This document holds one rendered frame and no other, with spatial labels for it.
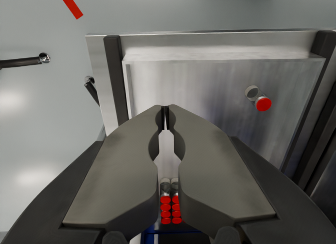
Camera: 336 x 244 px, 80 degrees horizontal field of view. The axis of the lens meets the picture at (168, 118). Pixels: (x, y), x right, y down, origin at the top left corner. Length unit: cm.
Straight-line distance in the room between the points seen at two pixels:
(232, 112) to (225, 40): 12
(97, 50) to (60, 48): 101
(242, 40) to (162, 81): 12
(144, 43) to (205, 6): 91
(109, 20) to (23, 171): 136
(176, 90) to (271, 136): 20
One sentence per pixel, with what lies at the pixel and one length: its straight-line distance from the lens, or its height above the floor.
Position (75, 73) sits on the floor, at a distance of 133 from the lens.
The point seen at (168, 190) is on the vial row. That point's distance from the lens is 41.
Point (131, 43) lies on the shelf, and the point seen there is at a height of 88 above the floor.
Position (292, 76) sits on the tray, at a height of 88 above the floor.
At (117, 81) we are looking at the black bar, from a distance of 29.
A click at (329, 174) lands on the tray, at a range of 55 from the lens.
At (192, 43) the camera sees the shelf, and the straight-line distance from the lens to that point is 30.
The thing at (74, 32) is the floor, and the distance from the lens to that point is 127.
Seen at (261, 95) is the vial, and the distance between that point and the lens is 31.
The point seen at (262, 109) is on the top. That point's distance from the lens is 31.
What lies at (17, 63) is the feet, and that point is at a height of 11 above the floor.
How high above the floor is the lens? 117
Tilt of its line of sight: 58 degrees down
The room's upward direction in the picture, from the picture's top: 176 degrees clockwise
